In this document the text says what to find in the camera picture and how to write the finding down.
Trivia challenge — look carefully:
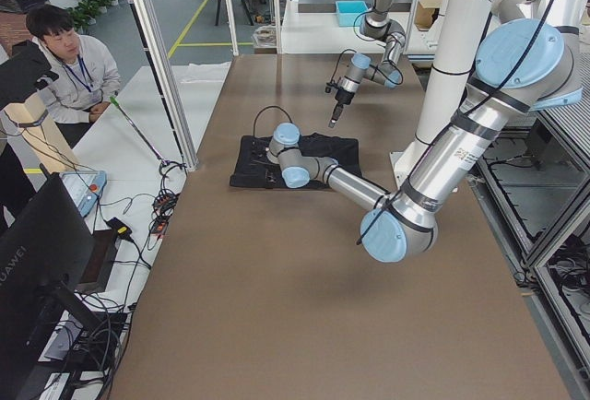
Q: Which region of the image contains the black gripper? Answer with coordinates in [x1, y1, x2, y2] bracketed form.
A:
[251, 142, 278, 186]
[324, 80, 353, 128]

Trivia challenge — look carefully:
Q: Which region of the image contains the black printed t-shirt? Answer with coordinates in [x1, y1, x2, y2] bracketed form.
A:
[230, 133, 362, 190]

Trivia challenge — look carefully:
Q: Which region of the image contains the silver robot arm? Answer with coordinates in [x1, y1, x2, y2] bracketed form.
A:
[326, 0, 407, 127]
[266, 0, 587, 263]

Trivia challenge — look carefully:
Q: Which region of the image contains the blue plastic bin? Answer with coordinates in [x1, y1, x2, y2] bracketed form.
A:
[336, 0, 369, 28]

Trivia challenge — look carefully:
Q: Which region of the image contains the red black power strip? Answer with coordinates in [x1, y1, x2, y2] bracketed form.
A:
[149, 191, 180, 239]

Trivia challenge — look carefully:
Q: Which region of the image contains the blue teach pendant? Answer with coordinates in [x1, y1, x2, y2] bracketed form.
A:
[59, 171, 107, 217]

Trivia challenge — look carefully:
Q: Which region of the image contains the person in white hoodie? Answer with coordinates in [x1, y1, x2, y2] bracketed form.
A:
[26, 4, 121, 147]

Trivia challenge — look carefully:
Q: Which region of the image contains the black Huawei monitor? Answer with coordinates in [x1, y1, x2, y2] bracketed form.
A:
[1, 173, 100, 397]

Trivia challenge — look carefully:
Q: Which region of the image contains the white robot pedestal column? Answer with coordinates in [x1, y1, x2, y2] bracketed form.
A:
[391, 0, 493, 185]

